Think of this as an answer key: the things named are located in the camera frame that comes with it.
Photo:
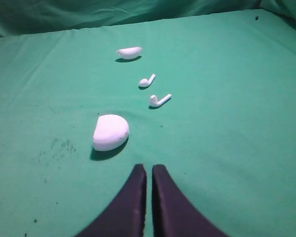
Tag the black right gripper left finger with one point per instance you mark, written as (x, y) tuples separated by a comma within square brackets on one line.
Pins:
[(125, 215)]

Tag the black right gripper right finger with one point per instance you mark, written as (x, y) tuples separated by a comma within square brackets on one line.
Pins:
[(173, 214)]

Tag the white earphone case body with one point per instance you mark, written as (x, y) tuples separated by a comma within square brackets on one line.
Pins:
[(111, 132)]

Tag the white earphone case lid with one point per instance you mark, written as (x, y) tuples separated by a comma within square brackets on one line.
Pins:
[(129, 53)]

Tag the white earbud near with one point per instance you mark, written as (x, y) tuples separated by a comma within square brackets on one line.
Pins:
[(155, 102)]

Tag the white earbud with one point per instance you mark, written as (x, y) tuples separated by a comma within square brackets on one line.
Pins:
[(155, 102), (147, 82)]

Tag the green table cloth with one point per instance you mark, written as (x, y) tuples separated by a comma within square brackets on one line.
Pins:
[(227, 135)]

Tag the white earbud far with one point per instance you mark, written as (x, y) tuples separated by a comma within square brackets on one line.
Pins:
[(147, 82)]

